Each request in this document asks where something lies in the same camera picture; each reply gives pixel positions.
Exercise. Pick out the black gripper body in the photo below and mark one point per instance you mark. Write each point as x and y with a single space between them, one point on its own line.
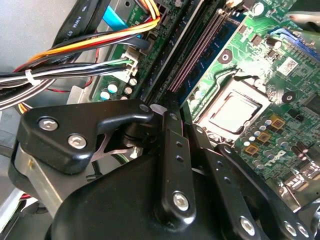
120 205

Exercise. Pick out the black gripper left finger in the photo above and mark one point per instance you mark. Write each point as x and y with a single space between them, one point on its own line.
60 127

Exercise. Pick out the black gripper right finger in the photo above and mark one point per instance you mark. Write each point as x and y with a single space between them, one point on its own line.
225 175

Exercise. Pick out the blue RAM stick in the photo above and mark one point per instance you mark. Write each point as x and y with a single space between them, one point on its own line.
212 50

